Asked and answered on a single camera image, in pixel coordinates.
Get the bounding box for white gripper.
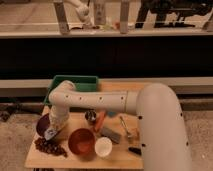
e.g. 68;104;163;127
44;106;69;141

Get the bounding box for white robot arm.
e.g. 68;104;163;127
44;80;192;171

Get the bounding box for purple bowl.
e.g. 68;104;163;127
36;114;50;137

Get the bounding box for brown patterned towel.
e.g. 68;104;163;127
34;137;67;157

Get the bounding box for small metal cup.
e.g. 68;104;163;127
85;110;96;125

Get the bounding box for wooden board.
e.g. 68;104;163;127
24;81;150;170

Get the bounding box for grey sponge block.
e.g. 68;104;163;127
100;127;121;144

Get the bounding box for orange carrot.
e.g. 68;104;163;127
94;112;106;132

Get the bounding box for white cup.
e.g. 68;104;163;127
95;137;112;157

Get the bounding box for green plastic bin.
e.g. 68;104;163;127
44;75;99;105

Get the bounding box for blue object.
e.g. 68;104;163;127
107;111;117;118

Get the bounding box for metal spoon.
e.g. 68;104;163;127
119;116;132;139

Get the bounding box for black marker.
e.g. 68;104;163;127
128;147;142;155

